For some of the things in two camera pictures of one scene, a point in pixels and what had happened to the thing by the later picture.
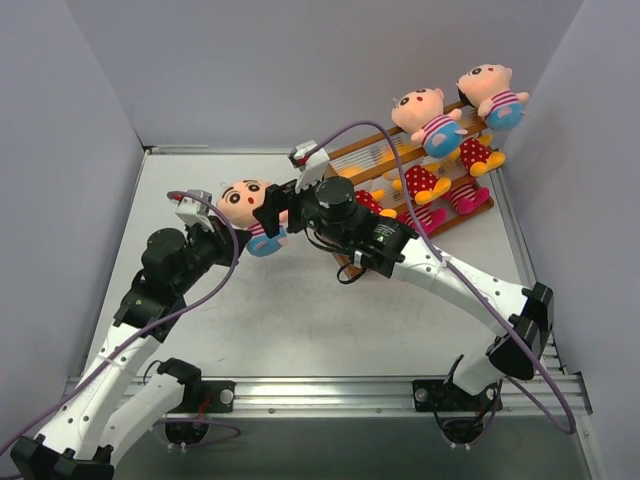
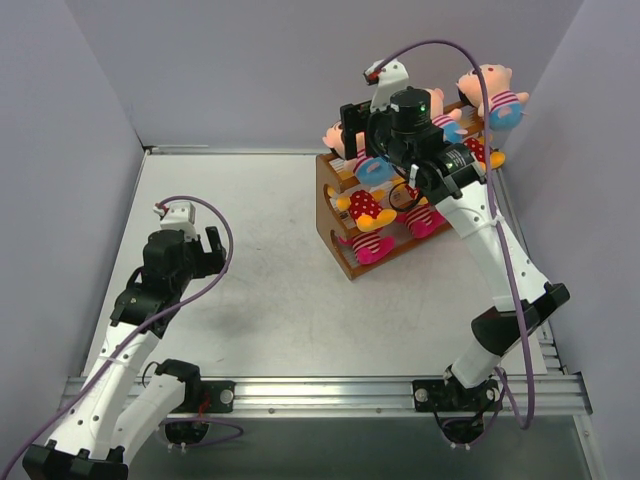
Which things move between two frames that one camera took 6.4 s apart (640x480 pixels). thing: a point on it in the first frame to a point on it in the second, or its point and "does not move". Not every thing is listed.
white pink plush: (429, 219) does not move
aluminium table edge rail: (547, 395) does not move
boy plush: (237, 202) to (370, 170)
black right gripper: (273, 210) to (353, 122)
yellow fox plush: (372, 201) does not move
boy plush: (487, 88) does not move
